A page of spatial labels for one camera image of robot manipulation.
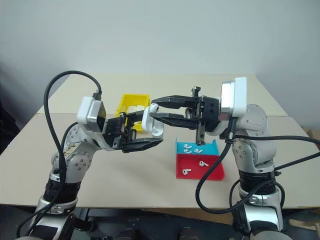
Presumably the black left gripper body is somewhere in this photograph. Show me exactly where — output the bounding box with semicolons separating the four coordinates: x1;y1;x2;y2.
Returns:
103;111;138;151

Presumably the yellow plastic bin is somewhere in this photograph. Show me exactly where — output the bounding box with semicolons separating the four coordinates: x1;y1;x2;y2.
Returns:
115;93;152;132

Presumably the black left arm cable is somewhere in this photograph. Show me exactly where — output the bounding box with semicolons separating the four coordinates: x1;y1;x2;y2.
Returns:
15;70;104;238

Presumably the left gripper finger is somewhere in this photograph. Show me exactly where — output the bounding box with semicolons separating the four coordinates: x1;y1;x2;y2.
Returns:
126;111;150;125
121;138;164;154

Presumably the dark rounded shape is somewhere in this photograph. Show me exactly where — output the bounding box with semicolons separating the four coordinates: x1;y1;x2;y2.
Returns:
177;226;200;240

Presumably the black table frame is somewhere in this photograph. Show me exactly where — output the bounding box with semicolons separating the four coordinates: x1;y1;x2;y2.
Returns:
72;207;236;240

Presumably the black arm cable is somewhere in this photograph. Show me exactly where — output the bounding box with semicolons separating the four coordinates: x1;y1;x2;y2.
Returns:
195;116;320;215
15;70;104;238

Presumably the white earbud case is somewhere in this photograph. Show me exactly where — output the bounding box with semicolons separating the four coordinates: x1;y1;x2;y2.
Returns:
141;103;165;137

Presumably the blue plastic tray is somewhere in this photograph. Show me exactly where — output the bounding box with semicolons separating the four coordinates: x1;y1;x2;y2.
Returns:
175;136;221;156

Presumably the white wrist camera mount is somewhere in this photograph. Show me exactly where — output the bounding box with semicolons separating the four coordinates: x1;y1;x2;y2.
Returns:
76;96;108;133
214;76;248;138

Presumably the red plastic tray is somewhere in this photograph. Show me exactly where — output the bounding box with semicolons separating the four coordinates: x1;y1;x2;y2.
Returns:
175;153;226;181

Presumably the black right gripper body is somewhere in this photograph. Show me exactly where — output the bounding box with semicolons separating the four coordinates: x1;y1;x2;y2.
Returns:
186;85;223;146

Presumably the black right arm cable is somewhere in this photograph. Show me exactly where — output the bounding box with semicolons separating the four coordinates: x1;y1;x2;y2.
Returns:
195;116;320;215

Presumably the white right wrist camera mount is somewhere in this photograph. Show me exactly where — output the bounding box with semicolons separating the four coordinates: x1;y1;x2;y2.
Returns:
214;76;248;138

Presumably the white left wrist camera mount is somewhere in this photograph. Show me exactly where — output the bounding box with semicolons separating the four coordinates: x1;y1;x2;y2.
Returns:
76;96;108;133

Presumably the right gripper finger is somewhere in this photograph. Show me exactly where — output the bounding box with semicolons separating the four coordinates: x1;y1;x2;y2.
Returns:
149;112;199;130
151;94;199;110

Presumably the light wooden object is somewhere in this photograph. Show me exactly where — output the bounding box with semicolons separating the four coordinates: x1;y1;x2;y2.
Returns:
288;209;320;233

